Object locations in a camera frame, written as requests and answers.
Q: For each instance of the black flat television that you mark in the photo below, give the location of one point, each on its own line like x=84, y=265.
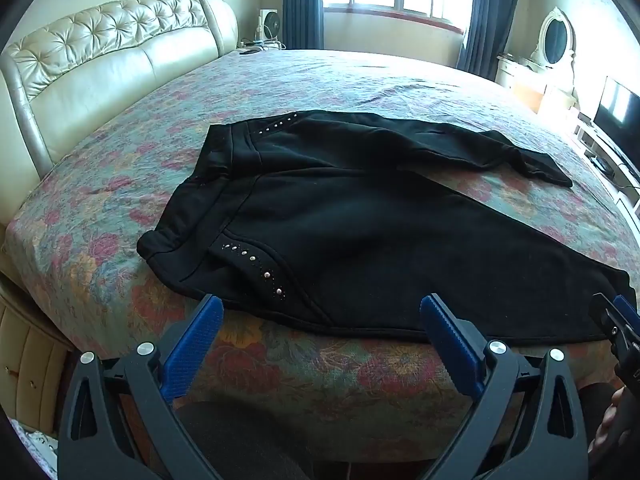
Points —
x=617, y=112

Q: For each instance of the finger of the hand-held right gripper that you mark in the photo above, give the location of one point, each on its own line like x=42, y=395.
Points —
x=626, y=306
x=604, y=316

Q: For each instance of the floral bedspread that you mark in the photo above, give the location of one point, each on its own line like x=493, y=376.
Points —
x=350, y=80

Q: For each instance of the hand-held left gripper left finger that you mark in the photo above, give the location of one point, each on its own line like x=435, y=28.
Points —
x=196, y=342

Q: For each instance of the dark blue curtain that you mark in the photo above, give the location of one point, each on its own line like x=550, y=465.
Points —
x=487, y=15
x=302, y=5

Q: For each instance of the white box fan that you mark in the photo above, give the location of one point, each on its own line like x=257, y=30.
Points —
x=270, y=25

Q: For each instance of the white television stand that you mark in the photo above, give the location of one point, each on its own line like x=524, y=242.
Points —
x=607, y=160

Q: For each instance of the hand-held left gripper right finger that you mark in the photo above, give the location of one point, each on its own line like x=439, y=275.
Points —
x=450, y=342

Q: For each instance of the white vanity dresser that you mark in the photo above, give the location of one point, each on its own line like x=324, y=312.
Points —
x=525, y=85

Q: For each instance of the person's right hand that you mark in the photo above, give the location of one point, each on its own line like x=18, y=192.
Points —
x=607, y=430

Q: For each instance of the black studded pants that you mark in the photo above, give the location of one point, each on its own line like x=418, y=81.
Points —
x=325, y=220

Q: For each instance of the cream tufted nightstand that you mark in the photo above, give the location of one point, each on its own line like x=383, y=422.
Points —
x=30, y=370

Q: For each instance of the white oval vanity mirror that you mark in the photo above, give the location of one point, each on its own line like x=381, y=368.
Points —
x=555, y=37

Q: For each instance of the cream tufted leather headboard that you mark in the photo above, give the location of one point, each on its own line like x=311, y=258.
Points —
x=110, y=60

